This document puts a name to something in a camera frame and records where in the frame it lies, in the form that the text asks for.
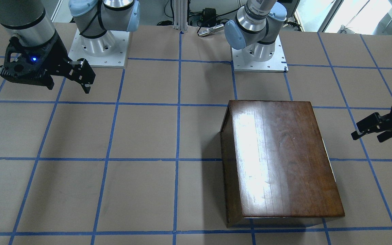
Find aluminium frame post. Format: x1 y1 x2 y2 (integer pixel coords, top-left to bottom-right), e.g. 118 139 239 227
170 0 189 34

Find black cable bundle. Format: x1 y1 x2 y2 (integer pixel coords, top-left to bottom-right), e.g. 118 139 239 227
157 0 241 28

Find dark wooden drawer cabinet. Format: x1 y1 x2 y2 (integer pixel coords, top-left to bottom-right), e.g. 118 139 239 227
219 100 345 228

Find black power adapter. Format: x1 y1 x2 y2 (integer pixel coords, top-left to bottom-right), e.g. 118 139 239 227
201 7 216 23

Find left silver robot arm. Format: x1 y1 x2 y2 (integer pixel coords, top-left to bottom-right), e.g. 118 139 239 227
224 0 392 143

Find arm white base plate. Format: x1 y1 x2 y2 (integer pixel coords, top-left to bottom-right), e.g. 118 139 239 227
231 35 289 72
68 30 132 68

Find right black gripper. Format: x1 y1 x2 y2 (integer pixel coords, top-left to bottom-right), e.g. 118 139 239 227
42 32 96 94

